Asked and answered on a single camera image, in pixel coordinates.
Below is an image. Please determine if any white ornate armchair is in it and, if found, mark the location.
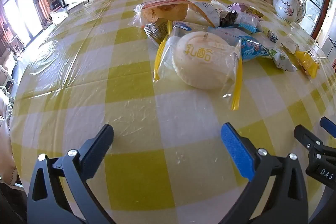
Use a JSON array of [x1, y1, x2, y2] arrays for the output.
[[0, 51, 21, 188]]

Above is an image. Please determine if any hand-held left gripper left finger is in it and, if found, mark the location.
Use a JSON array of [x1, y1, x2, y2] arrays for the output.
[[26, 124, 116, 224]]

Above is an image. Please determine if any black snack packet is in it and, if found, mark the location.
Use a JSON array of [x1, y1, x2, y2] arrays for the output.
[[219, 11, 238, 28]]

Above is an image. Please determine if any white television cabinet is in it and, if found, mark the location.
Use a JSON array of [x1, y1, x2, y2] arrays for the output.
[[50, 1, 87, 25]]

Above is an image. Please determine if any balcony glass door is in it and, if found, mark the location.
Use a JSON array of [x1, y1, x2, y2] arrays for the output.
[[3, 0, 44, 39]]

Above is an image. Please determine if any blue cartoon snack packet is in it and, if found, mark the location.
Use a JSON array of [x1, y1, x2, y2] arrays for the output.
[[240, 36, 271, 62]]

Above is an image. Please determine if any small blue white candy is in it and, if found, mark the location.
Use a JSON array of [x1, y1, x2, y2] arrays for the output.
[[266, 29, 279, 43]]

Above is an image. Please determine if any small grey candy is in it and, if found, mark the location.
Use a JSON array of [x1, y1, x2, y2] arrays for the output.
[[144, 20, 174, 45]]

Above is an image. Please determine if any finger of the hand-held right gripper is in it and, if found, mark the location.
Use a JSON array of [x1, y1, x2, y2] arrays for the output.
[[320, 116, 336, 139], [293, 124, 324, 160]]

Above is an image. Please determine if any brown bread packet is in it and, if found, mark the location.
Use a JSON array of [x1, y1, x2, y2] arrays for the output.
[[128, 0, 195, 28]]

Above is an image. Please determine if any white packet with blue label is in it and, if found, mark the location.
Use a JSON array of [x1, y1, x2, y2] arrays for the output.
[[172, 21, 252, 42]]

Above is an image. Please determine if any white floral teapot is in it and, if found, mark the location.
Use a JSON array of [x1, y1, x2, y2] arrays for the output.
[[272, 0, 305, 23]]

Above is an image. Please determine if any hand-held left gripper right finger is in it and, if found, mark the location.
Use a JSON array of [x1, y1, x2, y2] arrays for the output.
[[220, 122, 309, 224]]

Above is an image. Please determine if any small white wrapper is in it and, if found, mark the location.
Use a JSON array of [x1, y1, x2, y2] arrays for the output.
[[280, 40, 300, 53]]

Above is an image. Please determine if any green and white snack packet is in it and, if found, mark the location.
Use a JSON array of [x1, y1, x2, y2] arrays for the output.
[[269, 48, 298, 73]]

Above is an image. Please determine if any white packet with orange stripe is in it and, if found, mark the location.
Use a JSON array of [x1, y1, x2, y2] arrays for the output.
[[188, 0, 229, 28]]

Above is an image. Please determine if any pink snack packet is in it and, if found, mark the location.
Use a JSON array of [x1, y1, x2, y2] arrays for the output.
[[227, 2, 252, 14]]

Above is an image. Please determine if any clear packet with blue ends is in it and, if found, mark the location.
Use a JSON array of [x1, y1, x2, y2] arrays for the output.
[[235, 15, 264, 33]]

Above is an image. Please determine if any yellow checked tablecloth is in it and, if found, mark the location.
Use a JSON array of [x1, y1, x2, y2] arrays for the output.
[[10, 0, 336, 224]]

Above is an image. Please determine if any round white bun packet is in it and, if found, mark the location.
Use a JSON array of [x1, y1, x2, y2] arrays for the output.
[[154, 27, 243, 111]]

